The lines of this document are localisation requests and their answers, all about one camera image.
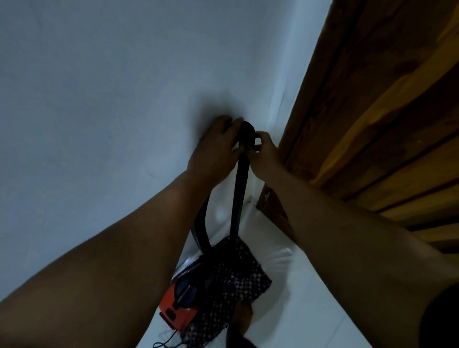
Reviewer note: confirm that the red vacuum cleaner body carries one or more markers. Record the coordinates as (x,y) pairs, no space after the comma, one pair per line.
(181,304)

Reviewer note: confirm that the person's right forearm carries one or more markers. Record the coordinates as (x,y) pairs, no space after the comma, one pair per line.
(358,251)

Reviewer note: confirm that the dark dotted patterned garment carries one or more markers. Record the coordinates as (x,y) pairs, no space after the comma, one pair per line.
(233,283)

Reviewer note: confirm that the person's left forearm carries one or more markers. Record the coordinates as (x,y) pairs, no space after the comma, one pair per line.
(107,265)

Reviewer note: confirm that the person's left hand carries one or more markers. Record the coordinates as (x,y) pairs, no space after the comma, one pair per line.
(213,152)

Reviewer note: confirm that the brown wooden door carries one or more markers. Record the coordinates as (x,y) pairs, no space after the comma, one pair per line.
(376,107)

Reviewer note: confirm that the person's right hand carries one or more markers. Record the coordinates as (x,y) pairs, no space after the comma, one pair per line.
(265,161)

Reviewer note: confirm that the person's foot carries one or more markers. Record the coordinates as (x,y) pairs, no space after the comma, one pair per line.
(242,322)

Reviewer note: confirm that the person's right fingers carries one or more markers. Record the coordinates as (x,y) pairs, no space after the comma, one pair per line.
(259,143)

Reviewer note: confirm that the black vacuum wand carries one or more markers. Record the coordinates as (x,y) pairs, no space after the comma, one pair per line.
(239,186)

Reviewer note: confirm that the person's left fingers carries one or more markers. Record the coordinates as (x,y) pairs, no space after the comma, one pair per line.
(229,123)

